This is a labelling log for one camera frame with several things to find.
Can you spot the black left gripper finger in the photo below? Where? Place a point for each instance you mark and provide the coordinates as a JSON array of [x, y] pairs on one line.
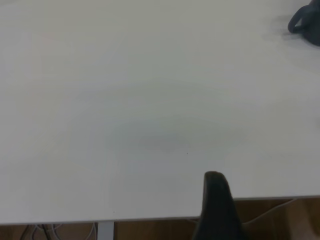
[[217, 215]]

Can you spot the dark grey ceramic mug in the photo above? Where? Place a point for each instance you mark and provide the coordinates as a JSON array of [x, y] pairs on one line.
[[312, 30]]

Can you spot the grey metal table leg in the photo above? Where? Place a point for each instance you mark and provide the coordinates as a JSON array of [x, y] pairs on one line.
[[105, 231]]

